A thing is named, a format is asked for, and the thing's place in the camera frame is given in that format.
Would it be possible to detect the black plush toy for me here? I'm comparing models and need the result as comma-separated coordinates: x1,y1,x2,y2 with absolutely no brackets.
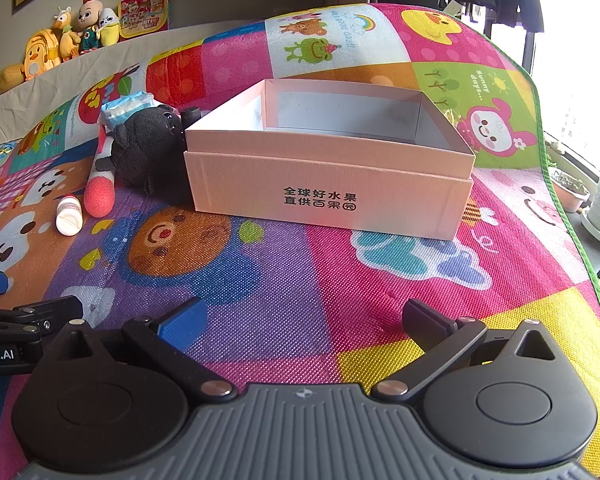
107,104,193,206

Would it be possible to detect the red toy microphone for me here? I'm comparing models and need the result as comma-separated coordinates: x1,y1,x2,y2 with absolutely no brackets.
83,125,117,219

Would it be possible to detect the yellow duck backpack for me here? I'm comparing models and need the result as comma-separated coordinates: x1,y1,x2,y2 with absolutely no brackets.
22,30,63,82

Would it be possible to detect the yellow plush animal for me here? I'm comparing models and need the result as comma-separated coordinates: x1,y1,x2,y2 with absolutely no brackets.
52,6,81,63

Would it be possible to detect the blue wet wipes packet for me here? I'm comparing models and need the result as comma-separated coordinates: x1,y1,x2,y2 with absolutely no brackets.
99,91,156,133

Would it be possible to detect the long yellow plush pillow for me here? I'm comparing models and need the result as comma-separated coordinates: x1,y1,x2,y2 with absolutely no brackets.
0,62,28,101

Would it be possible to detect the banana plush toy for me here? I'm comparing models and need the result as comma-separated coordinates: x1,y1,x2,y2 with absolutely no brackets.
97,7,120,48

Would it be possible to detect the small white bottle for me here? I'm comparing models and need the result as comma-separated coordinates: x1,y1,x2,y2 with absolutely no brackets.
55,195,84,236

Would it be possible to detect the colourful picture book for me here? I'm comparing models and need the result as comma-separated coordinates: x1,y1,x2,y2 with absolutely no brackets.
117,0,173,41

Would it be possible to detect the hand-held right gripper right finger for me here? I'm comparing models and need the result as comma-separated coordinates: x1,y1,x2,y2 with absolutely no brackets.
370,298,561,403

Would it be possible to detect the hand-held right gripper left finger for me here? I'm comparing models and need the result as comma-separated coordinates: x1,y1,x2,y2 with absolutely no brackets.
55,296,238,402

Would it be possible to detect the boy doll plush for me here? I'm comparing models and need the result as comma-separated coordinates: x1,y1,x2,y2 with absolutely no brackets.
77,0,104,56

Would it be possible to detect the pink cardboard box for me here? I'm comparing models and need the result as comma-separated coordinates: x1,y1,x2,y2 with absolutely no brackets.
182,78,477,242

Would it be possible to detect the colourful cartoon play mat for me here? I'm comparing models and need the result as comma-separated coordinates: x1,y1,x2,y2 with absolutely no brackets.
0,2,600,480

